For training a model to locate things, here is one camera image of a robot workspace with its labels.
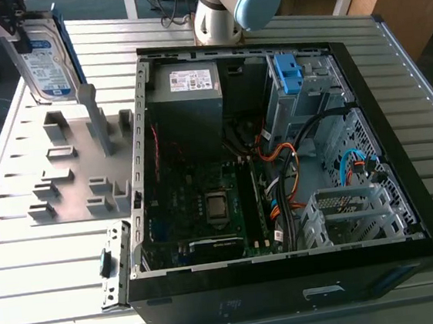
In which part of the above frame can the wooden cabinet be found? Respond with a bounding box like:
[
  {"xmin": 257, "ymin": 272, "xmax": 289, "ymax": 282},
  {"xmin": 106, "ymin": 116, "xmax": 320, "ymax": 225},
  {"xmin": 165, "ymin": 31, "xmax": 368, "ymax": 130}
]
[{"xmin": 346, "ymin": 0, "xmax": 433, "ymax": 69}]

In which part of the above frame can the green motherboard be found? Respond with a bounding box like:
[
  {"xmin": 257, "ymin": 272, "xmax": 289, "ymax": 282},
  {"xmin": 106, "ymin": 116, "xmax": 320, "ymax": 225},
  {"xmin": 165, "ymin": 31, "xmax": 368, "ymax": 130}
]
[{"xmin": 135, "ymin": 151, "xmax": 287, "ymax": 272}]

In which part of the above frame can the black cable bundle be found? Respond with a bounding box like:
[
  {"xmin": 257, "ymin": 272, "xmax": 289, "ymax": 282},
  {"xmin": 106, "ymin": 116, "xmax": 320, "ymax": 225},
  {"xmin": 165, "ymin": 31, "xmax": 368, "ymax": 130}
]
[{"xmin": 265, "ymin": 104, "xmax": 371, "ymax": 253}]

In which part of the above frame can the hard disk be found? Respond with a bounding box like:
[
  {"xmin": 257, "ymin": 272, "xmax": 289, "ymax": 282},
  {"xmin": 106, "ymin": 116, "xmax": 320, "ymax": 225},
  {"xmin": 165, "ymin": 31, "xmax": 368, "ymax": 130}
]
[{"xmin": 0, "ymin": 2, "xmax": 90, "ymax": 110}]

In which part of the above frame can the black RAM slot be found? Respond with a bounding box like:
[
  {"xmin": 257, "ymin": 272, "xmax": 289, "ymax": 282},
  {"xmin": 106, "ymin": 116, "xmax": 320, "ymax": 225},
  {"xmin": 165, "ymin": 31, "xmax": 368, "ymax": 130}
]
[
  {"xmin": 246, "ymin": 156, "xmax": 269, "ymax": 244},
  {"xmin": 236, "ymin": 157, "xmax": 257, "ymax": 245}
]

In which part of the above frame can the blue data wire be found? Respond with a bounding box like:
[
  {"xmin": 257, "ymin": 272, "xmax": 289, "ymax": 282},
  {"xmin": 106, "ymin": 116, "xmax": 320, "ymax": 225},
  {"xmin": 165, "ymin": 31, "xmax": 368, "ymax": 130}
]
[{"xmin": 336, "ymin": 146, "xmax": 378, "ymax": 189}]

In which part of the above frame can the grey parts rack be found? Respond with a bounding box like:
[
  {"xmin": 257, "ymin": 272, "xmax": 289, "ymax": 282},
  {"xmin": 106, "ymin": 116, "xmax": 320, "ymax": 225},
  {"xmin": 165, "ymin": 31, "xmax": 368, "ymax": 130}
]
[{"xmin": 14, "ymin": 79, "xmax": 146, "ymax": 229}]

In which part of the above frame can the black graphics card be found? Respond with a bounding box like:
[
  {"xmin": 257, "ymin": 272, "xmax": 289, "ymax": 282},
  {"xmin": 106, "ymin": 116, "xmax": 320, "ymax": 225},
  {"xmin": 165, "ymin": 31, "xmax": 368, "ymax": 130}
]
[{"xmin": 188, "ymin": 235, "xmax": 247, "ymax": 262}]

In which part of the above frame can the grey power supply unit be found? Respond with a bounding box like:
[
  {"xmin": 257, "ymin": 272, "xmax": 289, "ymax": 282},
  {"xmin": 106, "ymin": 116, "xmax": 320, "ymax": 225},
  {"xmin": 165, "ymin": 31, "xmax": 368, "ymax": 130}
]
[{"xmin": 143, "ymin": 58, "xmax": 230, "ymax": 165}]

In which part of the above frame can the metal optical drive cage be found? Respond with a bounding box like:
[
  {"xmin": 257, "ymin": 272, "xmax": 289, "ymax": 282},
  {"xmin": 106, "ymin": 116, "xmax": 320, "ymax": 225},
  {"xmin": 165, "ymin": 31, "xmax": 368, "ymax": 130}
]
[{"xmin": 259, "ymin": 45, "xmax": 357, "ymax": 142}]

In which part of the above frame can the red wire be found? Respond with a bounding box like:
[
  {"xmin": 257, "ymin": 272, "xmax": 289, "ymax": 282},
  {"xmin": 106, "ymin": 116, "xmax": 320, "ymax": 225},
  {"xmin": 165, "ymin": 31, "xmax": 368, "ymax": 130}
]
[{"xmin": 148, "ymin": 121, "xmax": 166, "ymax": 181}]

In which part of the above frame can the orange wire bundle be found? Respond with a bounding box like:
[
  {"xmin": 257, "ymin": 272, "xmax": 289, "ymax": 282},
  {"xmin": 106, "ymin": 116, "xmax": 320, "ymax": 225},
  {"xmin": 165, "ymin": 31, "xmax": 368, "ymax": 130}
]
[{"xmin": 257, "ymin": 141, "xmax": 308, "ymax": 222}]

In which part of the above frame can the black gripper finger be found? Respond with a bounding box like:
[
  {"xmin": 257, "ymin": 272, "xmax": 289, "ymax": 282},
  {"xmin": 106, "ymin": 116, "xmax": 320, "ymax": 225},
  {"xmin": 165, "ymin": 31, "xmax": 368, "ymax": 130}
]
[{"xmin": 15, "ymin": 22, "xmax": 33, "ymax": 55}]

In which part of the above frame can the orange and black power wire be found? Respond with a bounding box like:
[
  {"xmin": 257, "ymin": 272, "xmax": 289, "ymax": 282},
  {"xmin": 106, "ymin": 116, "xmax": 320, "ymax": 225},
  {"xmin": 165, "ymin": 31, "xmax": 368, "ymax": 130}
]
[{"xmin": 346, "ymin": 158, "xmax": 389, "ymax": 187}]

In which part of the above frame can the black open PC case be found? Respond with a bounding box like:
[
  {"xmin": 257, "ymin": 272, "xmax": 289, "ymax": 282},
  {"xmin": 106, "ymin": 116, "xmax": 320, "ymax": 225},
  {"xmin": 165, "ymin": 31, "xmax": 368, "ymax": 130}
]
[{"xmin": 100, "ymin": 17, "xmax": 433, "ymax": 324}]

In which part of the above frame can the silver CPU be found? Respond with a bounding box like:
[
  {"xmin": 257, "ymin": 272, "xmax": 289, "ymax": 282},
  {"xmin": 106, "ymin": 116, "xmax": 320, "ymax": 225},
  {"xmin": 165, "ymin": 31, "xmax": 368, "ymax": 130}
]
[{"xmin": 206, "ymin": 193, "xmax": 230, "ymax": 222}]

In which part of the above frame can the metal bracket with black knob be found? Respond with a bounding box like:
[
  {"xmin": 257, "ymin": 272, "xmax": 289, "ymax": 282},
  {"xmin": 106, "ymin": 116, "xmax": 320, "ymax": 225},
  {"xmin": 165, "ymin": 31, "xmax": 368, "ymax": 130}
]
[{"xmin": 92, "ymin": 219, "xmax": 139, "ymax": 312}]

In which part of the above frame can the metal disk bay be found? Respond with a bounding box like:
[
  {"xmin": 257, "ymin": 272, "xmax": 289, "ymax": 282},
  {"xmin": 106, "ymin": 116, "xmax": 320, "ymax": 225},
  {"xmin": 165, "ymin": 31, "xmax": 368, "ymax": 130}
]
[{"xmin": 297, "ymin": 180, "xmax": 408, "ymax": 249}]

